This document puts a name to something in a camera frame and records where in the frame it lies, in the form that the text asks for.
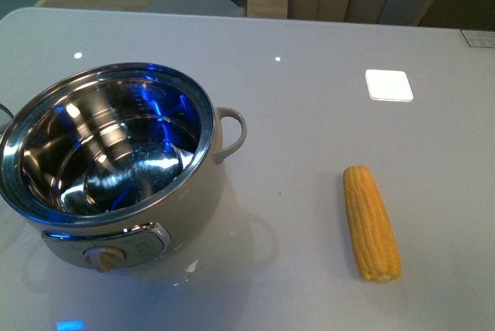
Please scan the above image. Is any yellow corn cob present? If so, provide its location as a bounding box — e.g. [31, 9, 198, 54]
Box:
[343, 165, 401, 283]

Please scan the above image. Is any beige electric cooking pot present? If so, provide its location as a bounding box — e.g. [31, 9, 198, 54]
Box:
[1, 63, 247, 272]

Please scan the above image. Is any table corner label sticker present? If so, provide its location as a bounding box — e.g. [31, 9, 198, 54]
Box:
[460, 29, 495, 48]

